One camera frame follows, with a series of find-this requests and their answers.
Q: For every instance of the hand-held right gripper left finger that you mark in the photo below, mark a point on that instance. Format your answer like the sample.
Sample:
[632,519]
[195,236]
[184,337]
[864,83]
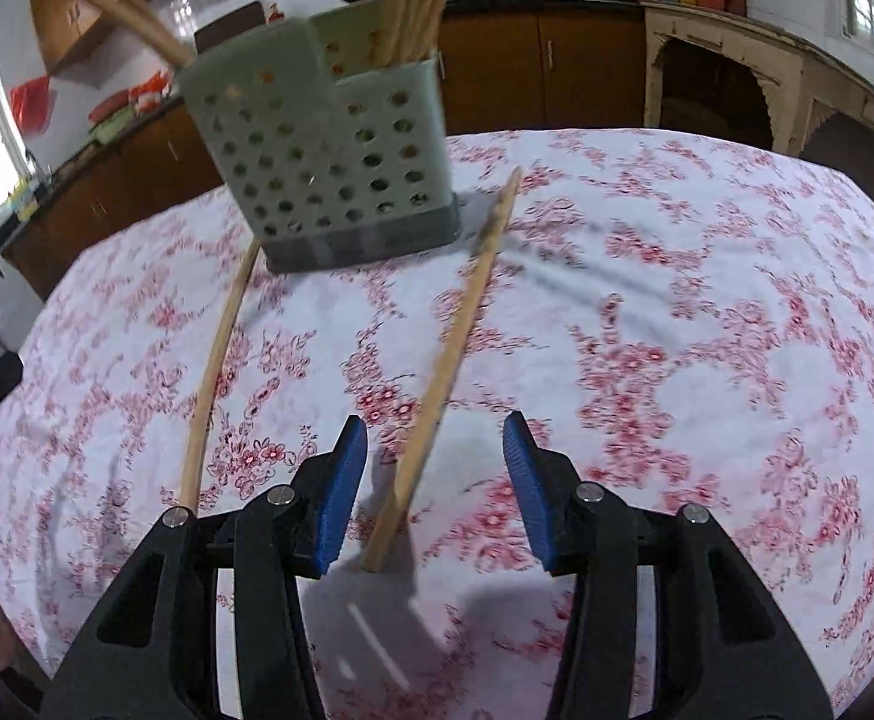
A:
[343,487]

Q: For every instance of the hanging red plastic bag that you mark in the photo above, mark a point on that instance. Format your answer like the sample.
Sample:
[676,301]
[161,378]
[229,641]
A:
[32,103]

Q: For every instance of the green basin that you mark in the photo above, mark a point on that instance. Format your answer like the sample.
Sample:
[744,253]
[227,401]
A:
[110,129]

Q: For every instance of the orange white plastic bag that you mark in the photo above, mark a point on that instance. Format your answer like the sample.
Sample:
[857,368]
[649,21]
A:
[153,82]

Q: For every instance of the green perforated utensil holder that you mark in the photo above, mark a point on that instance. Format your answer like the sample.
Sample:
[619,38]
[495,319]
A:
[294,165]

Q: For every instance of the dark cutting board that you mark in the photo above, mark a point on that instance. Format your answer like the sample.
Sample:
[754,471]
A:
[227,26]

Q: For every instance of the wooden chopsticks leaning left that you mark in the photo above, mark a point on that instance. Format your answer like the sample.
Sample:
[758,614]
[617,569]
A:
[62,22]

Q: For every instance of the yellow container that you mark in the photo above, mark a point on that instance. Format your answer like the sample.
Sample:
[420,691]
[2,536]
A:
[23,202]

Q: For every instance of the concrete arched shelf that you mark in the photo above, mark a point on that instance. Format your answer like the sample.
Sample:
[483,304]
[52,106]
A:
[781,67]

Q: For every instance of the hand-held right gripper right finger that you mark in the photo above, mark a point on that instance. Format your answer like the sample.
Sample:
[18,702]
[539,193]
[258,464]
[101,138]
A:
[523,487]

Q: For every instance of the red floral tablecloth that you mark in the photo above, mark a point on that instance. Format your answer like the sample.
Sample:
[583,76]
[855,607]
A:
[669,315]

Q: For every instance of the wooden lower kitchen cabinets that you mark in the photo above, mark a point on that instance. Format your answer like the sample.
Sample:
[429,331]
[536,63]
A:
[594,67]

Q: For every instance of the red basin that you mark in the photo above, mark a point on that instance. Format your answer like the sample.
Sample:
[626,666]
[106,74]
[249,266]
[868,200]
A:
[110,103]

